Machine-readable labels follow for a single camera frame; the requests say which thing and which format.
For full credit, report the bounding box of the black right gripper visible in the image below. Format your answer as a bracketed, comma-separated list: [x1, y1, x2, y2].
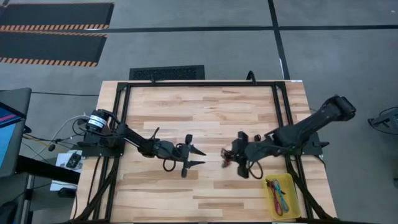
[223, 131, 253, 180]

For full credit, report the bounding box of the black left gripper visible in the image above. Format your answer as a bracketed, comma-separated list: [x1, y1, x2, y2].
[174, 134, 207, 179]

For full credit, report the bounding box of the long black cable red tie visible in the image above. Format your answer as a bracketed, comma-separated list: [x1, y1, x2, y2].
[220, 147, 233, 169]

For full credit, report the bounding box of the red braided USB-C cable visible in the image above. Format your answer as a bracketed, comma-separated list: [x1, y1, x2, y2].
[267, 179, 284, 217]

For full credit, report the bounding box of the teal USB-C cable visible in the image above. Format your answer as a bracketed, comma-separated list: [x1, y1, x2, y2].
[273, 179, 290, 214]

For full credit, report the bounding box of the yellow plastic bin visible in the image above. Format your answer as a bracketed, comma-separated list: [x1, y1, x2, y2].
[264, 174, 302, 220]

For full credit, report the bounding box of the black floor vent grate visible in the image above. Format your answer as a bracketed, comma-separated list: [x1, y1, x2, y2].
[129, 65, 206, 81]

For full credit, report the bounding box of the small black device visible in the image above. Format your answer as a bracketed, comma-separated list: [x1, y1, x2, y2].
[66, 152, 82, 169]

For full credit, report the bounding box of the small black box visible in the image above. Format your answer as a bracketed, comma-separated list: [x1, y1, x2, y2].
[57, 187, 76, 198]

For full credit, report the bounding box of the white paper sheet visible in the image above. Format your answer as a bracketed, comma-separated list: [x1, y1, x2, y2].
[49, 150, 83, 192]

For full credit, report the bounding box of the black side desk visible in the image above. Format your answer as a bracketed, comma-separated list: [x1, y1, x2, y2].
[15, 155, 81, 185]

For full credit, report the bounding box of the black floor stand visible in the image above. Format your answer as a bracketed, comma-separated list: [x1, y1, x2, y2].
[368, 106, 398, 136]

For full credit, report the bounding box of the black hazard-striped floor mat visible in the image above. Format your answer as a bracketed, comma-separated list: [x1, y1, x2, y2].
[0, 30, 108, 68]
[0, 2, 114, 32]

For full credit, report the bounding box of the grey monitor blue screen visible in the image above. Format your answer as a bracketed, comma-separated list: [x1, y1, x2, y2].
[0, 87, 32, 178]

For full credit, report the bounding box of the black aluminium table frame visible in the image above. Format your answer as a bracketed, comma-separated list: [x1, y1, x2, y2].
[73, 80, 335, 224]

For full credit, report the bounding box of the white cable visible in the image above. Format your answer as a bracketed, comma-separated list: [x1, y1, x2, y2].
[52, 114, 91, 141]

